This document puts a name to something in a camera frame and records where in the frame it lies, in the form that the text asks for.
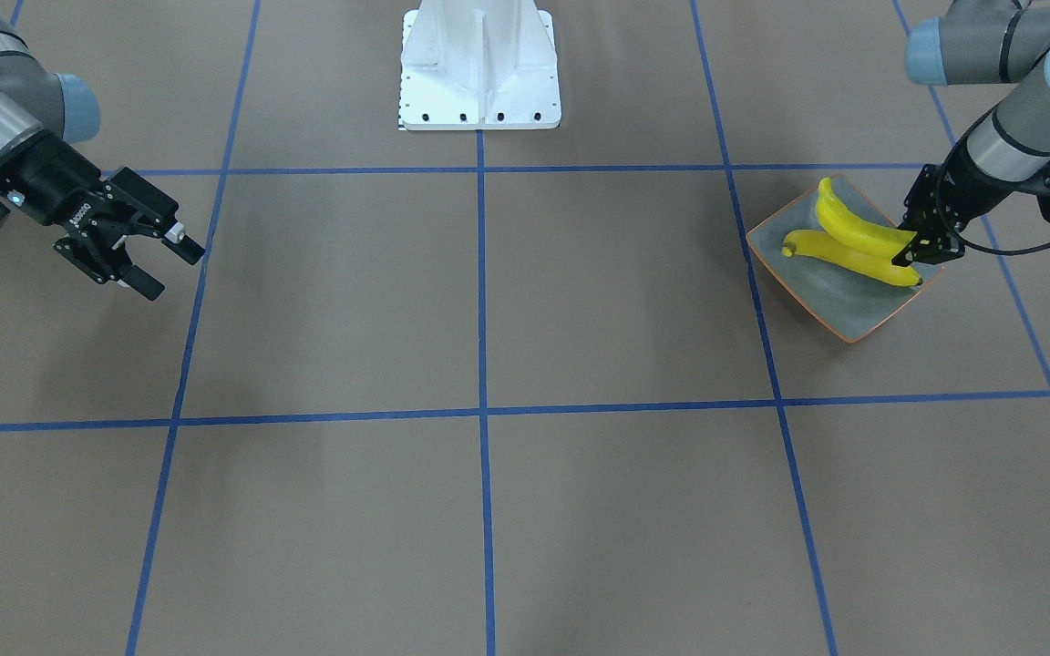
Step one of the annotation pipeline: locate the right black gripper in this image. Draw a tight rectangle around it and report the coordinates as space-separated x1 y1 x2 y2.
5 137 205 302

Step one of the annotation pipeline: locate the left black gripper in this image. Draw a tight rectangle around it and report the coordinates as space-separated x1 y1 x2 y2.
891 146 1023 267

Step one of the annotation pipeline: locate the yellow banana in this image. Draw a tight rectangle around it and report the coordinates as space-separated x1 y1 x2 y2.
814 178 917 261
780 229 922 288

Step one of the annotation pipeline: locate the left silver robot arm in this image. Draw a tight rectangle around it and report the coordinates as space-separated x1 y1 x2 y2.
890 1 1050 266

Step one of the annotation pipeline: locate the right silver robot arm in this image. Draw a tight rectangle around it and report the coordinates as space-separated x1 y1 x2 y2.
0 16 205 300

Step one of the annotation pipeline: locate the blue square plate orange rim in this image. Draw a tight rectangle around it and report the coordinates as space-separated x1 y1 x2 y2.
746 174 944 343

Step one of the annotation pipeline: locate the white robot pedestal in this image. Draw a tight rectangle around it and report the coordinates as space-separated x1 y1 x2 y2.
397 1 562 130

